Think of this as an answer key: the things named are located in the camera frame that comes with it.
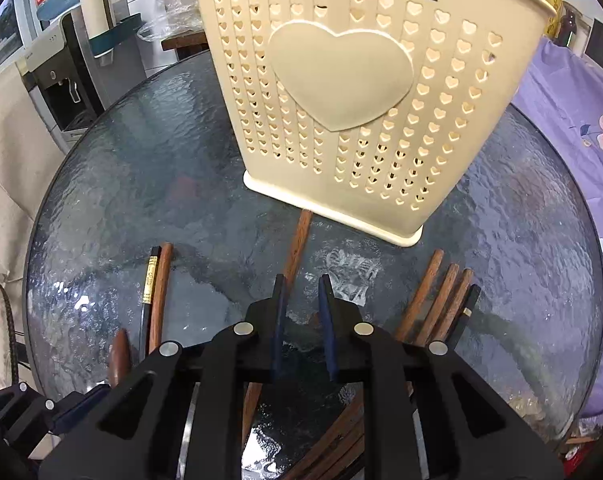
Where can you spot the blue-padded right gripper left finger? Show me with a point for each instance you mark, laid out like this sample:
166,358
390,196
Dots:
279,299

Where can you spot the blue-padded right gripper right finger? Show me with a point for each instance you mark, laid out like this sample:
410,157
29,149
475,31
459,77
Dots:
326,309

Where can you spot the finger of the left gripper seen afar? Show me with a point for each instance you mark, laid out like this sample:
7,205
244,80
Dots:
73,408

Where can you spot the brown wooden chopstick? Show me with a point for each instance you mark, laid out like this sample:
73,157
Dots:
291,267
455,306
414,307
439,304
159,297

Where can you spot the black gold-banded chopstick left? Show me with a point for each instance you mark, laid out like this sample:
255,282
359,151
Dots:
148,292

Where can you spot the black chopstick right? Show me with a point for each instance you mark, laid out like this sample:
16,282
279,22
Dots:
464,316

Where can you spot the cream plastic utensil holder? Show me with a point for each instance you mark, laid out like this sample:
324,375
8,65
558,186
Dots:
368,112

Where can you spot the wooden side table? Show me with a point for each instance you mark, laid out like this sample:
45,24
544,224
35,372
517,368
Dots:
186,45

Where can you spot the white water dispenser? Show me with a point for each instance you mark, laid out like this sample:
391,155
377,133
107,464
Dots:
68,85

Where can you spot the purple floral cloth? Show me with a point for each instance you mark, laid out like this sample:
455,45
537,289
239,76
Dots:
562,94

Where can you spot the dark wooden spoon handle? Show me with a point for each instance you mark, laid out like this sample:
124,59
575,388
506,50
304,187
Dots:
120,362

